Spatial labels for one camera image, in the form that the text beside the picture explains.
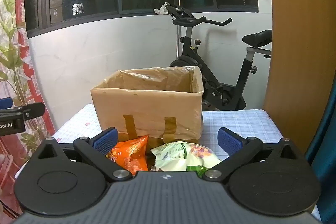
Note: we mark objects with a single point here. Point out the red floral curtain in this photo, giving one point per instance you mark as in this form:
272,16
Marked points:
15,56

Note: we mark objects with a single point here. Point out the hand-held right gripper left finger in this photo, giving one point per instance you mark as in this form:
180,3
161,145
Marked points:
105,141

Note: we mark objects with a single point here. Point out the white and green snack bag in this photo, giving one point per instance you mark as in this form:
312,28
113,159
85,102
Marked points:
178,158

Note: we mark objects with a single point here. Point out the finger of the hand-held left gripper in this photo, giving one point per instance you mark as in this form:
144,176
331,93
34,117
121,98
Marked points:
34,109
5,103

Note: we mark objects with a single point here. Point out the orange snack bag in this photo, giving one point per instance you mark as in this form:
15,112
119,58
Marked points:
128,158

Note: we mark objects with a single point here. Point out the blue checked tablecloth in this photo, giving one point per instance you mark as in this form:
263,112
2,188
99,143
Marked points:
236,119

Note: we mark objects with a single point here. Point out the crumpled white paper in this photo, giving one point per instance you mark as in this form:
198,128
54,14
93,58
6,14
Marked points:
162,9

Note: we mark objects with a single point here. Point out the wooden panel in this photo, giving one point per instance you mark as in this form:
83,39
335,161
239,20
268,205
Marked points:
296,43

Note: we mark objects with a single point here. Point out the brown cardboard box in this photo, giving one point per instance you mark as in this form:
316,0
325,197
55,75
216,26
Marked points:
186,136

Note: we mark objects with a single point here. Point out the teal curtain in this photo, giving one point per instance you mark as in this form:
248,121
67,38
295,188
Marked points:
325,134

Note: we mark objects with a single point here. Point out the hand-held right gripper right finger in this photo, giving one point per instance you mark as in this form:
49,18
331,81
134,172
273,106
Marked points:
228,142

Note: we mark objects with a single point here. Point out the black exercise bike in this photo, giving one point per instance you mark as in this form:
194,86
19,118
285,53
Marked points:
189,45

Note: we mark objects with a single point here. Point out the thin metal pole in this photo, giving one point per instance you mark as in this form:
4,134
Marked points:
179,29

